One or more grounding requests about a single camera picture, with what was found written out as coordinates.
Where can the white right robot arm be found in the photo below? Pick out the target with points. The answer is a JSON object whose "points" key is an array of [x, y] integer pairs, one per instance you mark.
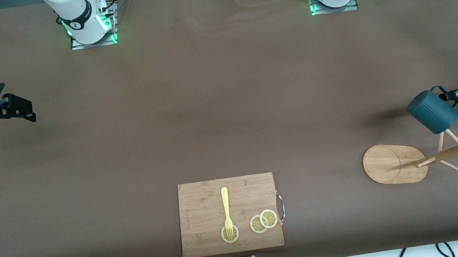
{"points": [[72, 10]]}

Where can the dried lemon slice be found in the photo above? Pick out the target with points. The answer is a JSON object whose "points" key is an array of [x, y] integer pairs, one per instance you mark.
{"points": [[231, 240], [269, 218], [255, 225]]}

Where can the yellow plastic fork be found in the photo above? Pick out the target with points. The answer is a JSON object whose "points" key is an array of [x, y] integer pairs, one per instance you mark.
{"points": [[225, 203]]}

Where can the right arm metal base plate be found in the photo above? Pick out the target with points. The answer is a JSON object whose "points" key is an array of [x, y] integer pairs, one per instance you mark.
{"points": [[94, 44]]}

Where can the teal mug with yellow inside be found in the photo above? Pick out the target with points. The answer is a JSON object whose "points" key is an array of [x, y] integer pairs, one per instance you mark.
{"points": [[433, 113]]}

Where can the bamboo cutting board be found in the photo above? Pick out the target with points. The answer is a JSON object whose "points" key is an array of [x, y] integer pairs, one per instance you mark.
{"points": [[202, 216]]}

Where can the wooden mug rack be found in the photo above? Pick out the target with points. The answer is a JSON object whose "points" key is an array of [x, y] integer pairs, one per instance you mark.
{"points": [[391, 164]]}

